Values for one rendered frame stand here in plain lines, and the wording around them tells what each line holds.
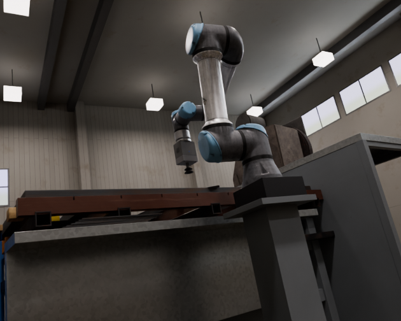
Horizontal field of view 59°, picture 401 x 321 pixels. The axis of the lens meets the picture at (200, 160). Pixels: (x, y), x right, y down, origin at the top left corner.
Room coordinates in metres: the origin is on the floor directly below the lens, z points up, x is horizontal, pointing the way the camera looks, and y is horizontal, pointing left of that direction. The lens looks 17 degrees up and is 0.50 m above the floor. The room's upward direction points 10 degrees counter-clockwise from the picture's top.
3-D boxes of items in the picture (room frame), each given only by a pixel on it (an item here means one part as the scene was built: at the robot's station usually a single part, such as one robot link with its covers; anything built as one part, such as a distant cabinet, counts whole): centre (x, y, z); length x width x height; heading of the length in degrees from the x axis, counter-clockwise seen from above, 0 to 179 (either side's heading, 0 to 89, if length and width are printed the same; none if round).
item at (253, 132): (1.28, -0.20, 0.92); 0.13 x 0.12 x 0.14; 111
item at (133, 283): (1.47, 0.12, 0.47); 1.30 x 0.04 x 0.35; 127
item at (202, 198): (1.62, -0.02, 0.80); 1.62 x 0.04 x 0.06; 127
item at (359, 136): (2.53, -0.72, 1.03); 1.30 x 0.60 x 0.04; 37
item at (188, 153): (1.62, 0.07, 1.05); 0.10 x 0.09 x 0.16; 39
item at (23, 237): (1.41, 0.07, 0.66); 1.30 x 0.20 x 0.03; 127
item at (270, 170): (1.28, -0.21, 0.80); 0.15 x 0.15 x 0.10
